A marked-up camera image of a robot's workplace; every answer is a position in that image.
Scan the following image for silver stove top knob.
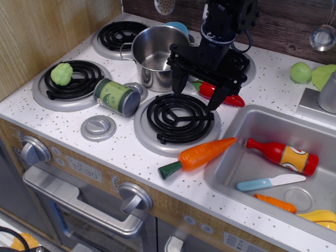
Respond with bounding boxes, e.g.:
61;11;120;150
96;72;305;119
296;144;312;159
80;115;117;142

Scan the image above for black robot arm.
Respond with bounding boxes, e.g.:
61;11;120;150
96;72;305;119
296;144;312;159
167;1;260;110

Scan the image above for hanging silver ladle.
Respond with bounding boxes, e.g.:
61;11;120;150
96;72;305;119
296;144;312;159
309;0;335;51

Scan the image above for stainless steel pot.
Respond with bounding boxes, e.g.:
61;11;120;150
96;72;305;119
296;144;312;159
120;25;191;92

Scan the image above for yellow toy banana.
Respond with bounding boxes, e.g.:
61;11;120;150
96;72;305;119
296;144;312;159
297;210;336;231

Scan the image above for black cable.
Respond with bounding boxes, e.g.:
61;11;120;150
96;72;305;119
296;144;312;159
0;226;30;252

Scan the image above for hanging silver skimmer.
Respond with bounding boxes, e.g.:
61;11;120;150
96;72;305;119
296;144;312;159
154;0;175;16

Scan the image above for green toy broccoli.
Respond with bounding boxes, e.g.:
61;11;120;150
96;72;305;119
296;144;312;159
50;63;73;86

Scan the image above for red toy chili pepper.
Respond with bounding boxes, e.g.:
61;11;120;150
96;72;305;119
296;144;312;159
192;80;245;107

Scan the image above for black burner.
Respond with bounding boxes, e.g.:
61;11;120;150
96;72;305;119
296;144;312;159
187;47;257;88
32;60;111;112
92;21;148;60
133;93;221;158

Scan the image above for left silver oven knob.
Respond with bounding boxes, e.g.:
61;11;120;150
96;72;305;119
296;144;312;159
21;135;52;165

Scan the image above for oven clock display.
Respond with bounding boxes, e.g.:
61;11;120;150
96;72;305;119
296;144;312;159
65;155;102;183

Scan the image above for front right black burner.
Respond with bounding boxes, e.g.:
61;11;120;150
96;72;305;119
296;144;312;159
133;93;221;158

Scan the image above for orange toy carrot slice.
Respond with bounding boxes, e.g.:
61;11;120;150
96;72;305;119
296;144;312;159
254;194;297;214

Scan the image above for blue toy bowl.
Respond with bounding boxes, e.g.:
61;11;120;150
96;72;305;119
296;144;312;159
164;22;188;36

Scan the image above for back left black burner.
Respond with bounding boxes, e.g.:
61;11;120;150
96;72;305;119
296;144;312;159
92;21;148;60

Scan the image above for back right black burner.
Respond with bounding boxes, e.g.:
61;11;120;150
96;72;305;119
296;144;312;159
187;47;257;88

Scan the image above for right silver oven knob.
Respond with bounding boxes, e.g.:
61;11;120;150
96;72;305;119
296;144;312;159
119;182;153;215

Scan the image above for front left black burner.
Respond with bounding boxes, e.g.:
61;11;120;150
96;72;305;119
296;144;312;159
32;60;111;112

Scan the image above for blue handled toy knife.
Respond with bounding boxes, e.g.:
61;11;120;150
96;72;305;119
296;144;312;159
236;174;306;192

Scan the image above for yellow object on floor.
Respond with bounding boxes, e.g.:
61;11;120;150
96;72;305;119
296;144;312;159
9;232;40;250

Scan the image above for silver toy sink basin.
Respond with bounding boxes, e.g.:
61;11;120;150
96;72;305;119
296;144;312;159
204;105;335;251

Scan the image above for red toy ketchup bottle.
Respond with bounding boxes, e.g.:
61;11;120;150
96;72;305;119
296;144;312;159
246;138;319;176

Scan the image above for silver oven door handle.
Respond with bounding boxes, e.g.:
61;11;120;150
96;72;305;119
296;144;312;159
23;166;143;238

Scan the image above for silver oven knob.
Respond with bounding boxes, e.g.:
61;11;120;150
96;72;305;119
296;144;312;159
21;135;52;165
119;182;153;215

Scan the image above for silver toy faucet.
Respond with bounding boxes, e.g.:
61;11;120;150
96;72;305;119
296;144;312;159
296;70;336;122

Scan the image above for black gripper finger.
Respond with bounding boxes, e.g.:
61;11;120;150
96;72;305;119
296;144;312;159
172;64;188;96
207;87;239;111

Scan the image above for green toy food can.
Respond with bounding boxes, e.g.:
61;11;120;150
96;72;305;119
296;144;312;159
93;78;141;117

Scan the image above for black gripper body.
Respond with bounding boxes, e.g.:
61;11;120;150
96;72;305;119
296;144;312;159
167;41;240;91

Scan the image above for green toy apple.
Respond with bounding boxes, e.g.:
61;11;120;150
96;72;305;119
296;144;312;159
289;62;312;83

